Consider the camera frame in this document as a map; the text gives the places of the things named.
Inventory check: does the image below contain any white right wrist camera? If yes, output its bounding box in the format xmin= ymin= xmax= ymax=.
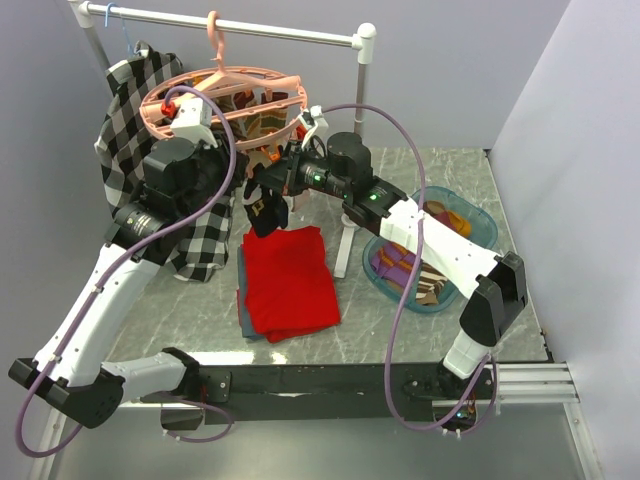
xmin=298 ymin=105 xmax=329 ymax=149

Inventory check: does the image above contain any blue wire hanger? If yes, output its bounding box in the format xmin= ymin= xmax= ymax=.
xmin=104 ymin=2 xmax=140 ymax=56

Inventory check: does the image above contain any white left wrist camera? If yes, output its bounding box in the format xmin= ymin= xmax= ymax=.
xmin=161 ymin=98 xmax=219 ymax=147

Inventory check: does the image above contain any brown white striped sock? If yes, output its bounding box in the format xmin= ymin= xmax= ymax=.
xmin=415 ymin=271 xmax=448 ymax=306

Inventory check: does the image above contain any maroon sock in basket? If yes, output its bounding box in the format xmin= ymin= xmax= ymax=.
xmin=423 ymin=200 xmax=448 ymax=218

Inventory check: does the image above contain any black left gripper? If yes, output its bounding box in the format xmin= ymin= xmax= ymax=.
xmin=177 ymin=130 xmax=251 ymax=222

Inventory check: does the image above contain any teal plastic basket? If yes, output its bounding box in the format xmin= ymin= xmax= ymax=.
xmin=362 ymin=187 xmax=498 ymax=314

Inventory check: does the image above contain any pink round sock hanger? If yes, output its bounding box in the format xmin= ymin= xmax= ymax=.
xmin=139 ymin=11 xmax=308 ymax=151

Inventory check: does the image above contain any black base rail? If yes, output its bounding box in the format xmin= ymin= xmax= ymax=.
xmin=173 ymin=363 xmax=469 ymax=422

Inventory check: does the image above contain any red folded cloth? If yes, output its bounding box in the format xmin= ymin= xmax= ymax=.
xmin=242 ymin=226 xmax=341 ymax=344

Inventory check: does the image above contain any black white checkered shirt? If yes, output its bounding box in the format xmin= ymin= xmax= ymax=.
xmin=94 ymin=41 xmax=234 ymax=283

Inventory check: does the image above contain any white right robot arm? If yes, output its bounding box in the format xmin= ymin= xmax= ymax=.
xmin=250 ymin=132 xmax=528 ymax=399

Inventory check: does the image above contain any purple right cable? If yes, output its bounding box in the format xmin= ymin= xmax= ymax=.
xmin=322 ymin=103 xmax=500 ymax=432

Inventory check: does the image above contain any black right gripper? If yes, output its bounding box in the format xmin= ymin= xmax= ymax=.
xmin=254 ymin=140 xmax=351 ymax=200

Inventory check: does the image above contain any silver clothes rack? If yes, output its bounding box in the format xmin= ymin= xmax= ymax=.
xmin=68 ymin=0 xmax=377 ymax=280

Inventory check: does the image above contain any striped beige sock left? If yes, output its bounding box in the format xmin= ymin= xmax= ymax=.
xmin=246 ymin=108 xmax=288 ymax=170

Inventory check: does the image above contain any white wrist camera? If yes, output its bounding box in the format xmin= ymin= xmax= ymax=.
xmin=298 ymin=105 xmax=329 ymax=149
xmin=161 ymin=98 xmax=219 ymax=147

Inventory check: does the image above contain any navy patterned sock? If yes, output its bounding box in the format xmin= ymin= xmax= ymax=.
xmin=242 ymin=178 xmax=289 ymax=238

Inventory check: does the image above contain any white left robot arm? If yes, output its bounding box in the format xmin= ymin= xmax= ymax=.
xmin=9 ymin=138 xmax=243 ymax=429

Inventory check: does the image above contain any yellow sock in basket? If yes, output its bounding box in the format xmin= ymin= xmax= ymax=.
xmin=444 ymin=210 xmax=472 ymax=238

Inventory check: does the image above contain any grey folded cloth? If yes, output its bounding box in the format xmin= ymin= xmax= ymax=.
xmin=237 ymin=246 xmax=264 ymax=341

